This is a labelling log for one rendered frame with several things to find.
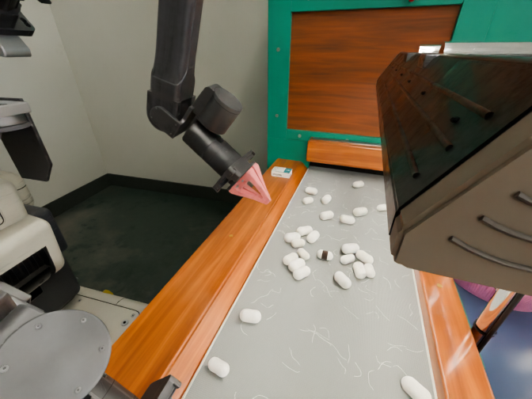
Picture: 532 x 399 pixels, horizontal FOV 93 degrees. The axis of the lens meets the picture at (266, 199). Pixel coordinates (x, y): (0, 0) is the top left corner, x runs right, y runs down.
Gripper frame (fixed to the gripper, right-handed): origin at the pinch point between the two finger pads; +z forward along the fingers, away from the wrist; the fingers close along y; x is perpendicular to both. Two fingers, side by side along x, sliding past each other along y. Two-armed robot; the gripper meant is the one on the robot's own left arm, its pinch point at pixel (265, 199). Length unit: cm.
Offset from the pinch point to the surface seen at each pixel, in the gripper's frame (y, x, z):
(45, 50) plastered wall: 98, 108, -169
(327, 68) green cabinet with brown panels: 47, -18, -11
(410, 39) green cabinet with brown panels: 47, -37, 0
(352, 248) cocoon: 3.2, -4.1, 20.3
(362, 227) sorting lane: 14.2, -3.9, 23.0
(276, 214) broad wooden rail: 10.9, 8.9, 6.0
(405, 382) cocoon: -20.4, -9.1, 26.5
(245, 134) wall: 124, 61, -30
